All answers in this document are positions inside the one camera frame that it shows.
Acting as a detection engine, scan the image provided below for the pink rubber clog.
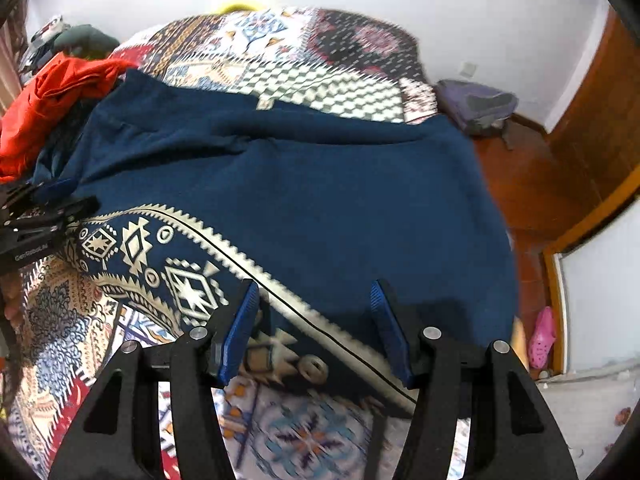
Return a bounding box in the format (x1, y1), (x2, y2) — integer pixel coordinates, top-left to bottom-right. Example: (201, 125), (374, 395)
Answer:
(527, 307), (556, 370)

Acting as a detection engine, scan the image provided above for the navy patterned hooded jacket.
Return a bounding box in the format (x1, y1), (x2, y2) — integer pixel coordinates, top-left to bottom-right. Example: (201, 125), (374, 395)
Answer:
(62, 204), (418, 413)

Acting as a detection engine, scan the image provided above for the grey green cushion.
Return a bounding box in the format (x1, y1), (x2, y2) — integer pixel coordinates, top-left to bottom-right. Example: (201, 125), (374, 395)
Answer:
(52, 24), (119, 60)

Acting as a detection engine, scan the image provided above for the grey purple bag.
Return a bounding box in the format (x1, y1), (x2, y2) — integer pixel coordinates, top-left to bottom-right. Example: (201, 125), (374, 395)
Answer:
(435, 79), (518, 136)

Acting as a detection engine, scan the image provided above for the brown wooden door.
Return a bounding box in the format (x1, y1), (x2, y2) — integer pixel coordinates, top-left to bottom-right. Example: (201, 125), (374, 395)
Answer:
(549, 10), (639, 200)

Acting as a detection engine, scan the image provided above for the patchwork patterned bed quilt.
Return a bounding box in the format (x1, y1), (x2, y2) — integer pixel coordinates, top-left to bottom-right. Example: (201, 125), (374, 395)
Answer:
(8, 9), (437, 478)

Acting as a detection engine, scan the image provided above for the plain navy blue garment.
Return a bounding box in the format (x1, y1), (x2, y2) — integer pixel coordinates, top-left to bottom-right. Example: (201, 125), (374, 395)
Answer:
(34, 70), (518, 351)

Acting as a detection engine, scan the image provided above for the red folded garment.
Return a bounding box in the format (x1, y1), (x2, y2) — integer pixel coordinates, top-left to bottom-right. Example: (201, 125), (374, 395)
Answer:
(1, 53), (136, 183)

